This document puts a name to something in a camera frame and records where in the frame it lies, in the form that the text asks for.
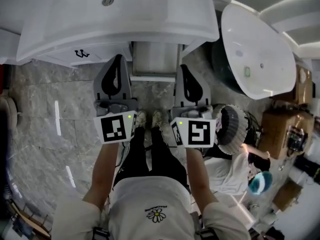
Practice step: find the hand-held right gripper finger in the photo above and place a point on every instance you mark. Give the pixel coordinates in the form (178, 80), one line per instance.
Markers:
(178, 96)
(206, 96)

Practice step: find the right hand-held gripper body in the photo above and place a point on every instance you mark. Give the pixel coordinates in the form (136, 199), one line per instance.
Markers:
(197, 134)

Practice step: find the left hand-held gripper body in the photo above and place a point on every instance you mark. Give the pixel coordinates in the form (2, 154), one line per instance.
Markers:
(115, 129)

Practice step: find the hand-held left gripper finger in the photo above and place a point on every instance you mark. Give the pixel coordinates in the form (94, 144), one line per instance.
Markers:
(126, 89)
(100, 89)

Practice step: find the white wooden drawer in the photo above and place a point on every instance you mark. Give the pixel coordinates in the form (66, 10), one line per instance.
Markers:
(155, 56)

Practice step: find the person's left forearm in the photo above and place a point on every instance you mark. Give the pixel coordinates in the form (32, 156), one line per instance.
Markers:
(105, 174)

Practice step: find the person's right forearm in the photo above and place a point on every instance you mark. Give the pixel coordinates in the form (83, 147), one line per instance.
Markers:
(200, 176)

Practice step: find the pink cloth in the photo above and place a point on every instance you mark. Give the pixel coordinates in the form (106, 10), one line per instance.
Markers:
(219, 122)

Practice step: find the person's left shoe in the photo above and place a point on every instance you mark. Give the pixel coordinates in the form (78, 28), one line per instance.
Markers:
(141, 117)

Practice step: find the person's shoe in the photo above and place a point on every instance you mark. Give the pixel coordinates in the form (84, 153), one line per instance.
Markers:
(157, 117)
(141, 117)

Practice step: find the person's right shoe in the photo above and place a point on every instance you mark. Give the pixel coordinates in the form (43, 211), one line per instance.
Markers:
(157, 117)

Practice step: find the pleated round basket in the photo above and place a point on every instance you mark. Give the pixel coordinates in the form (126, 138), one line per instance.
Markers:
(228, 129)

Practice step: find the person's black trousers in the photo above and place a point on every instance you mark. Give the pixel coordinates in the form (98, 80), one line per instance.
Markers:
(136, 156)

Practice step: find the green bathtub sticker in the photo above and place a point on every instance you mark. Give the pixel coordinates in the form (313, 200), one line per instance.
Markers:
(247, 71)

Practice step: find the metal bathtub drain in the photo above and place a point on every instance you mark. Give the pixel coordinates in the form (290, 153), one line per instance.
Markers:
(261, 65)

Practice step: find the white vanity cabinet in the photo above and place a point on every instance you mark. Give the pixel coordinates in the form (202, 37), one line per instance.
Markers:
(125, 21)

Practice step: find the person's white daisy shirt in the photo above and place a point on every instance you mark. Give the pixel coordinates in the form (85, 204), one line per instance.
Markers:
(150, 196)

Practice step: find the large cardboard box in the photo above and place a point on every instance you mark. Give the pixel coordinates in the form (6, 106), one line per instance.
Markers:
(275, 131)

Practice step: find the teal round object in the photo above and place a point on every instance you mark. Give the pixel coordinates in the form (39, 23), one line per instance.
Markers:
(260, 182)

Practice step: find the white bathtub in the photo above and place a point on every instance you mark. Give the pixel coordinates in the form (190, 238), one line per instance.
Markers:
(262, 34)

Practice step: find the metal sink drain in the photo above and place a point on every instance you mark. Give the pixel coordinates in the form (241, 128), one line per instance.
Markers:
(107, 1)

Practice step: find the electronic circuit board device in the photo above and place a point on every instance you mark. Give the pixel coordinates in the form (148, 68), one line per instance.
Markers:
(297, 137)

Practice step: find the white water dispenser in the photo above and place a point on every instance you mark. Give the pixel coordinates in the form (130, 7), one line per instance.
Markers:
(8, 46)

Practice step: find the small cardboard box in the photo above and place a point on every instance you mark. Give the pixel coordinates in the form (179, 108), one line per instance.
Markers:
(287, 195)

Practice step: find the wooden frame rack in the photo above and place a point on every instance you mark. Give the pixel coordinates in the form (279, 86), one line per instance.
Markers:
(32, 221)

